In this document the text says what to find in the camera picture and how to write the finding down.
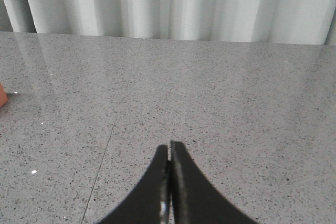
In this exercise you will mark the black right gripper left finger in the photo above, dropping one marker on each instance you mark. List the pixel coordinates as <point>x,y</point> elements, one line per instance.
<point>148,202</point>

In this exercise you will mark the white pleated curtain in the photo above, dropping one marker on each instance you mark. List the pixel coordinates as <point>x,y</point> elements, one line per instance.
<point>277,21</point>

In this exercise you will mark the orange foam cube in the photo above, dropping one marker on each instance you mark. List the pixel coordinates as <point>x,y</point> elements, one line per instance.
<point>3,96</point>

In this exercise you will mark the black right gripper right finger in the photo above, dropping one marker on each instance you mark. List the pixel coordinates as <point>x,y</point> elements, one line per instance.
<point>195,199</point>

